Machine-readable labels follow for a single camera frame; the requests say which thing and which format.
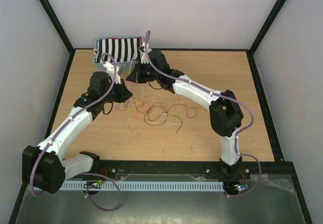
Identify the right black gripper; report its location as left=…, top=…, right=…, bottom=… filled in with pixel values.
left=128, top=59, right=161, bottom=83

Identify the dark purple wire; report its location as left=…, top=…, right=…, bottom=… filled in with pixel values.
left=126, top=99, right=184, bottom=134

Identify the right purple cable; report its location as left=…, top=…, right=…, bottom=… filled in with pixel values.
left=144, top=30, right=263, bottom=197

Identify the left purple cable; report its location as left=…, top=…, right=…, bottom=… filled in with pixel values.
left=29, top=52, right=124, bottom=212

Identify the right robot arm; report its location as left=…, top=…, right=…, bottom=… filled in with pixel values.
left=126, top=46, right=243, bottom=178

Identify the yellow wire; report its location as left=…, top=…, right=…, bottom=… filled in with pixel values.
left=125, top=97, right=167, bottom=119

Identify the black enclosure frame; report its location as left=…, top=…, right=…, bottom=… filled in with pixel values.
left=7, top=0, right=313, bottom=224

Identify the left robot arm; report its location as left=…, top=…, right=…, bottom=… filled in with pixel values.
left=22, top=72, right=132, bottom=194

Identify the white wire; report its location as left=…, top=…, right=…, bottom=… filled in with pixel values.
left=116, top=86, right=184, bottom=126

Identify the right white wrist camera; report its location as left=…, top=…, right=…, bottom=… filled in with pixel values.
left=138, top=42, right=152, bottom=64

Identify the light blue plastic basket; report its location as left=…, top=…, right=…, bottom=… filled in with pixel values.
left=93, top=35, right=145, bottom=72

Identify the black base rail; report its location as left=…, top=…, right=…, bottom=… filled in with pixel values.
left=88, top=160, right=250, bottom=180

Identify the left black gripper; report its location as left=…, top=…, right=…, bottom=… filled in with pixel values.
left=102, top=78, right=133, bottom=104

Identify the black white striped cloth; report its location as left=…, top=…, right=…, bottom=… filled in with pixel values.
left=93, top=37, right=143, bottom=64

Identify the light blue slotted cable duct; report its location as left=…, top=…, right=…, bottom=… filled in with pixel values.
left=60, top=181, right=223, bottom=192

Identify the purple cable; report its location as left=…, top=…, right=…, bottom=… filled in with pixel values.
left=144, top=30, right=263, bottom=197
left=29, top=52, right=124, bottom=212

